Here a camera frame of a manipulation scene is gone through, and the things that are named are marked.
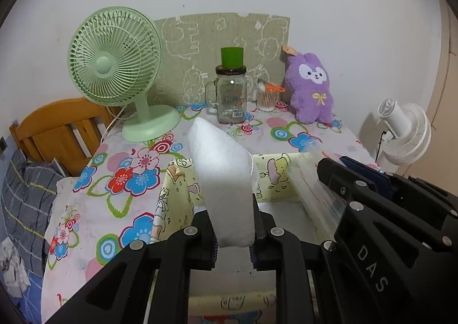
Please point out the grey plaid pillow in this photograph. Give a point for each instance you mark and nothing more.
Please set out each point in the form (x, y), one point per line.
(27, 195)

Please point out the glass mason jar mug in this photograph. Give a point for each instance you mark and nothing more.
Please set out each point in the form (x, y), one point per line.
(226, 96)

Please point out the purple plush bunny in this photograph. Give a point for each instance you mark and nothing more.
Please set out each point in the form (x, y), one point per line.
(309, 85)

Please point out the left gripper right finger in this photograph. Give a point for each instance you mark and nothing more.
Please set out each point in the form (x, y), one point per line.
(279, 250)

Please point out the white foam towel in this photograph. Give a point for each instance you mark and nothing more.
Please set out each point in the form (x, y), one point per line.
(227, 179)

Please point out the yellow cartoon fabric storage box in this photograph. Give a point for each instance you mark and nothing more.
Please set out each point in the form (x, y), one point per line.
(285, 186)

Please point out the floral tablecloth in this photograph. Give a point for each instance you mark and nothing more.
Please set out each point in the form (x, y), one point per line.
(147, 191)

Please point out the clear plastic zip bag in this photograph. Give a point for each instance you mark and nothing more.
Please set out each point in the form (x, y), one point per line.
(323, 207)

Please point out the blue bed sheet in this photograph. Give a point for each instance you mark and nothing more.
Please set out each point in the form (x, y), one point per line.
(29, 301)

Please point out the cotton swab container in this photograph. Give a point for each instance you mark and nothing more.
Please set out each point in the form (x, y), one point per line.
(267, 95)

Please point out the wall power socket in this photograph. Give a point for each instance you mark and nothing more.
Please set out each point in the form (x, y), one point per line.
(3, 145)

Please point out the green cup on jar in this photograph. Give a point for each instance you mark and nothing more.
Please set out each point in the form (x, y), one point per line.
(232, 57)

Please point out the crumpled white cloth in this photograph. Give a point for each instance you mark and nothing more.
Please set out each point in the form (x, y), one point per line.
(14, 274)

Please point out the white standing fan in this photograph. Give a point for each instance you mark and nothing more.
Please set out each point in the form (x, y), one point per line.
(396, 134)

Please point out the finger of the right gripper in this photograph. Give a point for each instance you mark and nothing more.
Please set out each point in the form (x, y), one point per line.
(394, 186)
(411, 204)

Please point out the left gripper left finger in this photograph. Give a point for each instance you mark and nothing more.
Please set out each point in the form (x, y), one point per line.
(145, 283)

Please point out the green desk fan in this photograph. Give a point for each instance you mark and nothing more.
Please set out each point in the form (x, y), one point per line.
(114, 58)

